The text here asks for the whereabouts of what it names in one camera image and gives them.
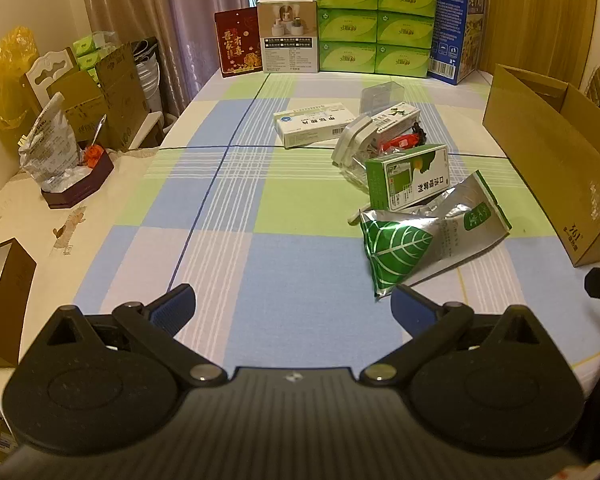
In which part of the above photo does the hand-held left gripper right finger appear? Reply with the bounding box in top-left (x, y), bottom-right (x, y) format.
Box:
top-left (357, 284), bottom-right (541, 388)

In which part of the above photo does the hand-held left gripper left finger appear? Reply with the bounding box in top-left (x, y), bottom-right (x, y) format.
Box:
top-left (45, 282), bottom-right (228, 388)

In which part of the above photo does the silver green leaf bag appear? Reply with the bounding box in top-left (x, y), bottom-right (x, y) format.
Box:
top-left (358, 170), bottom-right (512, 301)

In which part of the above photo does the white plastic charger holder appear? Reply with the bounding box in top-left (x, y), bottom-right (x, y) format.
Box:
top-left (331, 115), bottom-right (381, 168)

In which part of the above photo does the long white green medicine box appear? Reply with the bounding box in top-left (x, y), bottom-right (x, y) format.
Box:
top-left (372, 102), bottom-right (422, 146)

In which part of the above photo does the clear plastic case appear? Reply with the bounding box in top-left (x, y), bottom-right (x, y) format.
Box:
top-left (360, 81), bottom-right (405, 116)

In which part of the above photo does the checkered cloth desktop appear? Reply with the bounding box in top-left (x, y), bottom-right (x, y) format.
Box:
top-left (75, 72), bottom-right (600, 396)

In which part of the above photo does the dark red box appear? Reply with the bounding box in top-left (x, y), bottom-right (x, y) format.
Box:
top-left (40, 152), bottom-right (116, 209)

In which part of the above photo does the brown open gift box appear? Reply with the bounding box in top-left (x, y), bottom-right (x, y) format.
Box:
top-left (0, 238), bottom-right (37, 367)

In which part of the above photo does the red snack packet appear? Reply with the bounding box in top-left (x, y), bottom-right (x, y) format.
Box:
top-left (378, 132), bottom-right (416, 156)

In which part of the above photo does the silver foil bag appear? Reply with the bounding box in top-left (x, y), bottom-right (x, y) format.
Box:
top-left (19, 92), bottom-right (81, 193)

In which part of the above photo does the brown printed cardboard box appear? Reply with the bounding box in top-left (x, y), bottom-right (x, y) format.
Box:
top-left (47, 42), bottom-right (153, 153)

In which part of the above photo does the white blue medicine box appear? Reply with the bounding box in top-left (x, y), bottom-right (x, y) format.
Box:
top-left (273, 101), bottom-right (361, 149)

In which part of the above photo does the white plastic bucket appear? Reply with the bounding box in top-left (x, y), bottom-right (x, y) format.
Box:
top-left (132, 37), bottom-right (163, 113)

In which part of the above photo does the green tissue pack bundle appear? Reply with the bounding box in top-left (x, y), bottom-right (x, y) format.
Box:
top-left (72, 30), bottom-right (120, 72)

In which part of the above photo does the white chair back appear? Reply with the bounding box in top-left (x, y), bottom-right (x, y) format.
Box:
top-left (24, 47), bottom-right (81, 111)

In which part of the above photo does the red gift box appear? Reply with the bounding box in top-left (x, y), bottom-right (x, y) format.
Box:
top-left (214, 8), bottom-right (267, 78)

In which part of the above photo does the yellow plastic bag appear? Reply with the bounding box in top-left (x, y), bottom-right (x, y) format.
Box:
top-left (0, 27), bottom-right (41, 133)

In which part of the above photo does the golden brown curtain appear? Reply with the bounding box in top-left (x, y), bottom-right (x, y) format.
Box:
top-left (487, 0), bottom-right (588, 68)

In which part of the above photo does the blue milk carton box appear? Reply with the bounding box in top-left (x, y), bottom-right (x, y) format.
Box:
top-left (427, 0), bottom-right (488, 86)

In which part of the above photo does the stack of green tissue boxes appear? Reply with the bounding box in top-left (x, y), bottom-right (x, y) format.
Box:
top-left (315, 0), bottom-right (438, 79)

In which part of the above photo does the white humidifier box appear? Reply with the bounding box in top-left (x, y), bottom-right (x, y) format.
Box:
top-left (257, 0), bottom-right (321, 74)

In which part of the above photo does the mauve curtain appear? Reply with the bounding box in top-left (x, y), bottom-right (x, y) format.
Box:
top-left (77, 0), bottom-right (246, 111)

